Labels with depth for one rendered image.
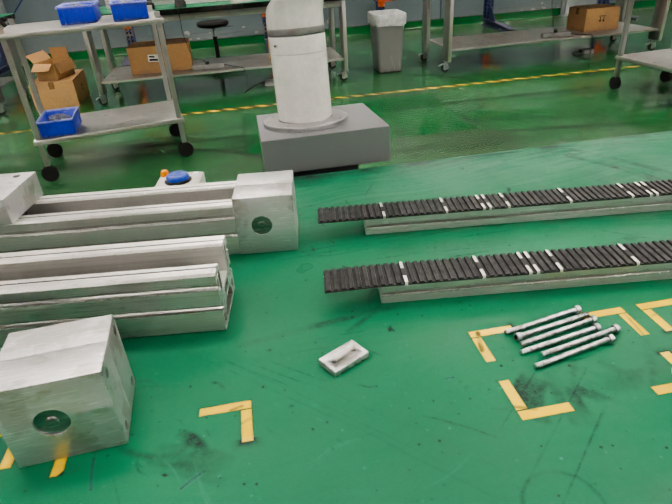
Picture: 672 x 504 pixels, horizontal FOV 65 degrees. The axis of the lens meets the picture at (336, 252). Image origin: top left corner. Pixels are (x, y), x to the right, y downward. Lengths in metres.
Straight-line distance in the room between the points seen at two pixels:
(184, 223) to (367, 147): 0.47
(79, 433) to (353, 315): 0.33
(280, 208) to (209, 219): 0.11
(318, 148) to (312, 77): 0.15
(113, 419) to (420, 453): 0.29
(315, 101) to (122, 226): 0.51
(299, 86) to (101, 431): 0.81
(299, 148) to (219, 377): 0.61
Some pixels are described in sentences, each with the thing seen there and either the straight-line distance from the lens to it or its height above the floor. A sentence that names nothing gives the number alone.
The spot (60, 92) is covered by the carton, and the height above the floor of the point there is 0.15.
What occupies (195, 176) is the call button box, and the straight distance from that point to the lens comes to 1.01.
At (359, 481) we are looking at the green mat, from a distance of 0.51.
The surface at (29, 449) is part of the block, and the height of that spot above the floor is 0.80.
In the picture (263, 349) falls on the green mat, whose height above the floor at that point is 0.78.
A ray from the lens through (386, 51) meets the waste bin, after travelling 5.72.
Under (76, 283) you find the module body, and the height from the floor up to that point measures 0.86.
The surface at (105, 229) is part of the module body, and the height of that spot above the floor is 0.84.
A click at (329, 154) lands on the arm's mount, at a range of 1.13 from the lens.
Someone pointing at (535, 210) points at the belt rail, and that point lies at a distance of 0.92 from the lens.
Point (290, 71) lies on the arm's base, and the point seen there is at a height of 0.97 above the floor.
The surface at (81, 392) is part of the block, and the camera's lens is 0.55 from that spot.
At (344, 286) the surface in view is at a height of 0.81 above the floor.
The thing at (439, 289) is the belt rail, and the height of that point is 0.79.
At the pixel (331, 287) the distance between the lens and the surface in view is 0.68.
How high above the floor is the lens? 1.19
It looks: 30 degrees down
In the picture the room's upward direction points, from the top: 4 degrees counter-clockwise
